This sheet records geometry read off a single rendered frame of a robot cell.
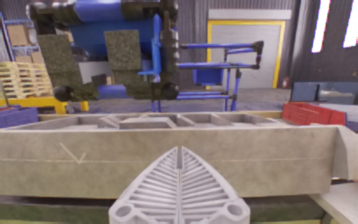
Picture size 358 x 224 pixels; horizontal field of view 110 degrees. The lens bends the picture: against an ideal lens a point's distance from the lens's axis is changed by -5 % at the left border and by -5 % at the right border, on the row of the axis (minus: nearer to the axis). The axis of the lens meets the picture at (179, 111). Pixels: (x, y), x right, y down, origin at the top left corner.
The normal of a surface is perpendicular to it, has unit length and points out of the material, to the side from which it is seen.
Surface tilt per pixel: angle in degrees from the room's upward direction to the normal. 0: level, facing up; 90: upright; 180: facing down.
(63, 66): 96
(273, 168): 80
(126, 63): 96
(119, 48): 96
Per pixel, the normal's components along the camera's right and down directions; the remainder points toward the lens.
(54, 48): 0.00, 0.37
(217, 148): -0.01, 0.10
